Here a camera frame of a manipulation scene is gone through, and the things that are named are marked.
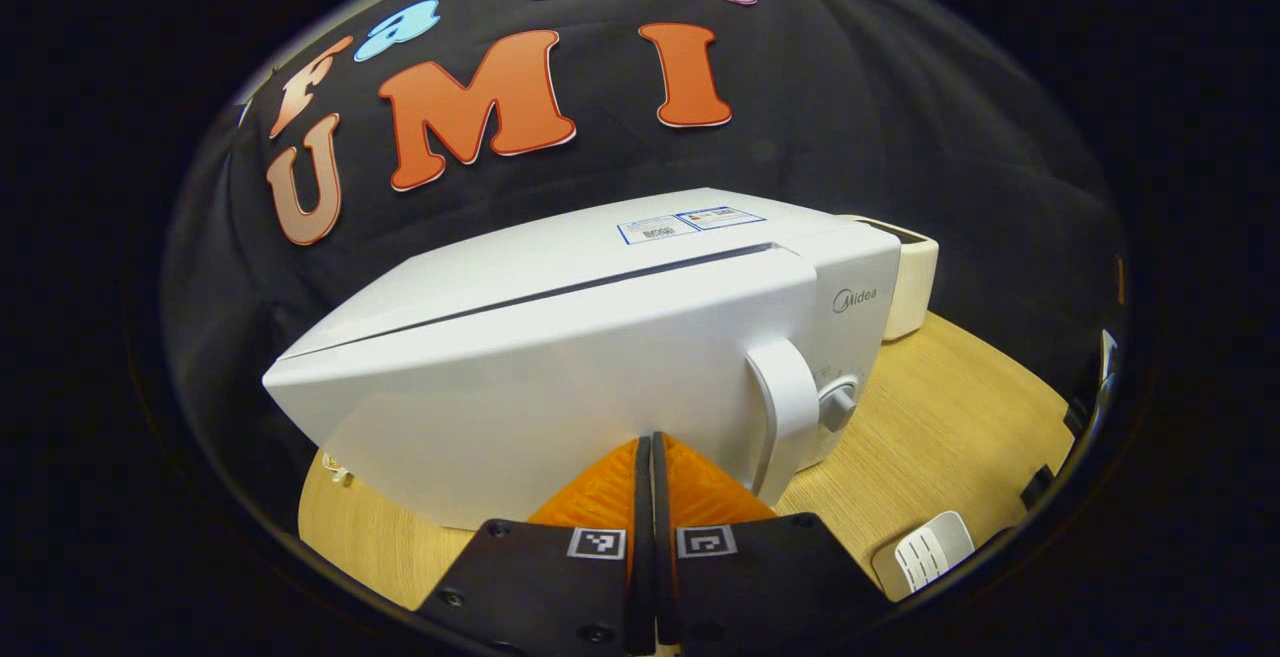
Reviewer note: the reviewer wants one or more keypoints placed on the white toaster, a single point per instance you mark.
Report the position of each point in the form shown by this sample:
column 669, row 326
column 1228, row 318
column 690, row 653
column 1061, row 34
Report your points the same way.
column 910, row 277

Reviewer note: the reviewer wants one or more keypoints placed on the white microwave oven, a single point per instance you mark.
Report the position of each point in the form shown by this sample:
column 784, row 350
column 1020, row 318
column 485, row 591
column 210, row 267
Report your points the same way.
column 550, row 357

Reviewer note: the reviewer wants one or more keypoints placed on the small black block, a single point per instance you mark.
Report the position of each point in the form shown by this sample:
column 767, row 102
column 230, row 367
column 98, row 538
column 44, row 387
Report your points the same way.
column 1038, row 487

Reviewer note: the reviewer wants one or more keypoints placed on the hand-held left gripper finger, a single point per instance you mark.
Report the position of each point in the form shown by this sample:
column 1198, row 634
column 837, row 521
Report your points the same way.
column 662, row 557
column 642, row 557

